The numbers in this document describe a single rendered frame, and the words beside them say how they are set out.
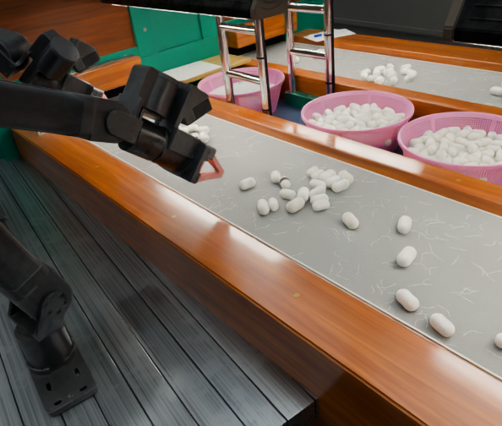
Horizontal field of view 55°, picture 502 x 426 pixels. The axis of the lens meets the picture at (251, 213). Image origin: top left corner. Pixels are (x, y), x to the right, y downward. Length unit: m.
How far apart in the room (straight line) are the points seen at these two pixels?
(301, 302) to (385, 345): 0.12
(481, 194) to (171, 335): 0.55
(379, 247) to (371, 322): 0.19
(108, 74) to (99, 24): 0.15
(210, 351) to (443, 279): 0.35
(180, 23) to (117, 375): 1.27
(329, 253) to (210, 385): 0.26
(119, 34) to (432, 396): 1.38
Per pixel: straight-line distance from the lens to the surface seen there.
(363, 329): 0.61
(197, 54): 1.78
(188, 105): 0.77
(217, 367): 0.71
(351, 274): 0.73
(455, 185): 0.91
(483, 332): 0.67
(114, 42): 1.64
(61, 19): 1.57
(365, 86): 1.39
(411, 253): 0.74
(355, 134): 1.11
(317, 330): 0.61
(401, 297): 0.67
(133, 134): 0.70
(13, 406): 0.78
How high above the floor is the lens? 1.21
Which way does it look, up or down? 32 degrees down
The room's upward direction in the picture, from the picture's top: 8 degrees counter-clockwise
